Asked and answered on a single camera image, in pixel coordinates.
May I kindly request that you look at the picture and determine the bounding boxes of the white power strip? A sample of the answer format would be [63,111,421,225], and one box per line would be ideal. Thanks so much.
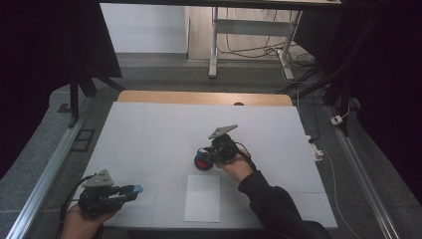
[307,134,324,162]

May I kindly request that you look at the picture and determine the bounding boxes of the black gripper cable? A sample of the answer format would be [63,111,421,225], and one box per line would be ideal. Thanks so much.
[59,174,98,239]
[233,141,258,173]

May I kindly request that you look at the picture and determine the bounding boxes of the white paper sheet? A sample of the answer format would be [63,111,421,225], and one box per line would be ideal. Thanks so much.
[183,174,221,223]

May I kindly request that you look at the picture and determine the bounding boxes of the person's right hand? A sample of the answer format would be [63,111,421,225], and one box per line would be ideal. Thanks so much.
[214,148,256,184]

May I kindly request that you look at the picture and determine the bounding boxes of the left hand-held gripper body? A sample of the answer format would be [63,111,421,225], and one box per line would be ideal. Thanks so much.
[78,168,128,218]

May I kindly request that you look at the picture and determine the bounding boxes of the black metal stand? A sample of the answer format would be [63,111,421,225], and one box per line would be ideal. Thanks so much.
[68,71,127,128]
[277,13,382,137]

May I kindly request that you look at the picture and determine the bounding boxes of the aluminium rail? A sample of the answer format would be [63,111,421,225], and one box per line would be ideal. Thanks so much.
[326,106,401,239]
[6,113,89,239]

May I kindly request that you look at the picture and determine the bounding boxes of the round red ink pad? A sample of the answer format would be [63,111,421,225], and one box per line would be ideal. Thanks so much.
[193,153,216,172]

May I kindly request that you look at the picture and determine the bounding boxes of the person's left hand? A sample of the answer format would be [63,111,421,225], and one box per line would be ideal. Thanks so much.
[60,202,117,239]

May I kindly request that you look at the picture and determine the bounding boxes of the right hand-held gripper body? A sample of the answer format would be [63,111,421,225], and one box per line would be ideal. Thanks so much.
[207,123,241,164]

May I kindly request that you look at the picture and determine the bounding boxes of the white-legged desk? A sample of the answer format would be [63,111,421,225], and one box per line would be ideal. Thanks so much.
[99,0,342,81]

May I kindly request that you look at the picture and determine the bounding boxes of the black floor frame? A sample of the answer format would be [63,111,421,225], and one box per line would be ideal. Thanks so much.
[70,128,97,153]

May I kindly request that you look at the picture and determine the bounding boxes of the black curtain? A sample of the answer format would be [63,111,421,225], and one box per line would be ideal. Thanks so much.
[0,0,123,180]
[293,0,422,207]

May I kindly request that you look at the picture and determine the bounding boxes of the white table cover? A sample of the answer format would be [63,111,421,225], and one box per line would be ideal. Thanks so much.
[78,101,338,231]

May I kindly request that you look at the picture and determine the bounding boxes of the white cable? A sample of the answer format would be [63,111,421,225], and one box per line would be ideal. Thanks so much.
[321,149,362,239]

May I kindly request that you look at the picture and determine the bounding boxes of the black floor cables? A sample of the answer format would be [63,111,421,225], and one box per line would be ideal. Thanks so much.
[217,8,317,68]

